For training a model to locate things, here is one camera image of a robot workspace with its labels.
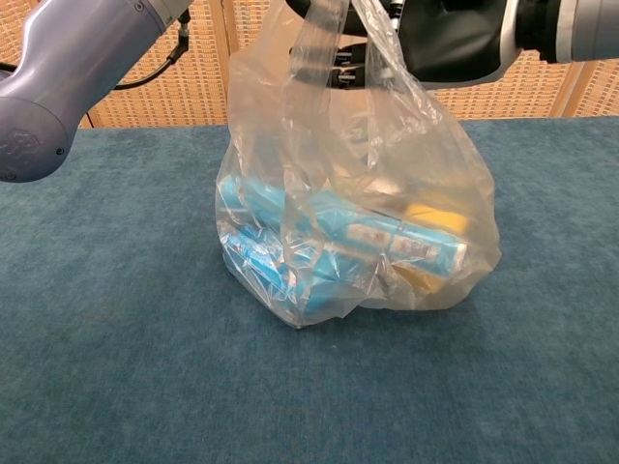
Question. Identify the teal velvet tablecloth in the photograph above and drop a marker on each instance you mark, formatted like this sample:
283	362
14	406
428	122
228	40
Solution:
121	314

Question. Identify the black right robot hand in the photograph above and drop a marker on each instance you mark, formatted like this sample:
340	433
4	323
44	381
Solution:
450	43

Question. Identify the woven rattan folding screen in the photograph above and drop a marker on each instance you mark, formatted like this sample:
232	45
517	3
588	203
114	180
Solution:
203	72

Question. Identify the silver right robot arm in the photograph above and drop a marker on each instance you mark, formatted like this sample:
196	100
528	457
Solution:
570	29

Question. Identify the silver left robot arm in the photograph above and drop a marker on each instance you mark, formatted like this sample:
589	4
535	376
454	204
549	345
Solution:
48	96

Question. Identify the long blue toothpaste box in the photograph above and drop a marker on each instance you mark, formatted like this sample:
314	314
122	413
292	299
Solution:
329	217

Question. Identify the flat yellow packet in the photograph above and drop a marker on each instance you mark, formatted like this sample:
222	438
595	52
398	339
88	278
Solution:
418	280

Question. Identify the thick yellow sponge block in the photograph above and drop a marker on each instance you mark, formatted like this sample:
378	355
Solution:
435	217

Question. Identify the clear plastic shopping bag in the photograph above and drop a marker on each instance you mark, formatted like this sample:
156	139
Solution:
411	154

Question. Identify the blue printed snack packet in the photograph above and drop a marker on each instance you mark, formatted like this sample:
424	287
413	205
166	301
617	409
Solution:
271	270

